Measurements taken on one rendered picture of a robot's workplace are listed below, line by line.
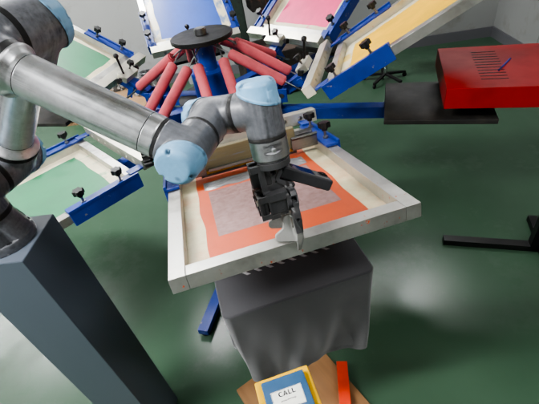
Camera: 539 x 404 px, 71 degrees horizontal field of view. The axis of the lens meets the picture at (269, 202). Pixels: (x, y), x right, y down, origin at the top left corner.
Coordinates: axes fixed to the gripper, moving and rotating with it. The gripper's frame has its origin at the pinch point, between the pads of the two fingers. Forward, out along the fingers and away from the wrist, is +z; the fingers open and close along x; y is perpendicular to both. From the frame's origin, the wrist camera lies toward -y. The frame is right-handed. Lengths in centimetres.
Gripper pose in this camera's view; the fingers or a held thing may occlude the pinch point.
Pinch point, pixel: (297, 238)
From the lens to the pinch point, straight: 84.9
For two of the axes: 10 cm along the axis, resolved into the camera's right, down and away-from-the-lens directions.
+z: 2.0, 8.7, 4.4
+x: 2.3, 4.0, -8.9
